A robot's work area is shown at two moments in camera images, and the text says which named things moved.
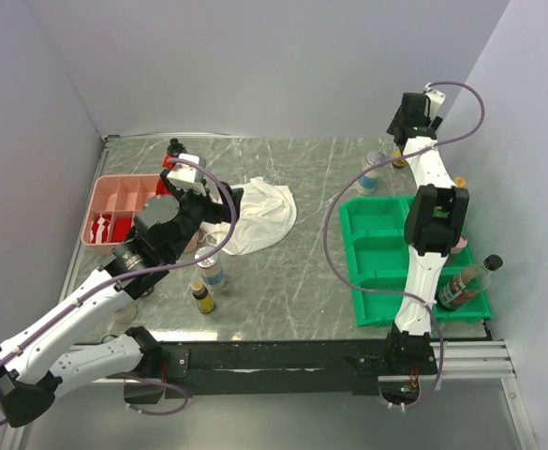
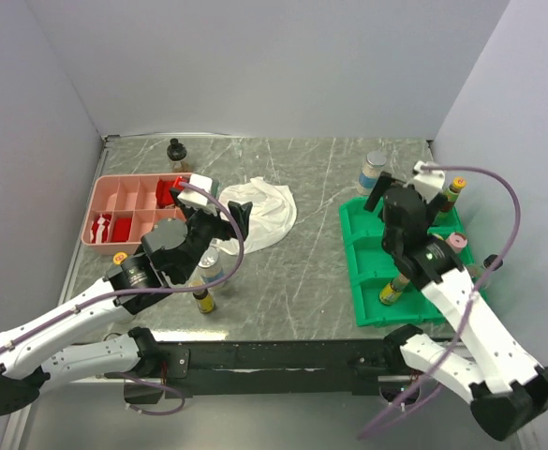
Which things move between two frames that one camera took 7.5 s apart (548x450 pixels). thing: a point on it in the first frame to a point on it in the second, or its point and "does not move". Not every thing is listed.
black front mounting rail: (274, 368) does not move
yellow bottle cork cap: (399, 164) to (392, 292)
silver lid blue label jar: (367, 184) does not move
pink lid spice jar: (460, 246) does not move
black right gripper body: (433, 124) to (388, 240)
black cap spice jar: (175, 148) does not move
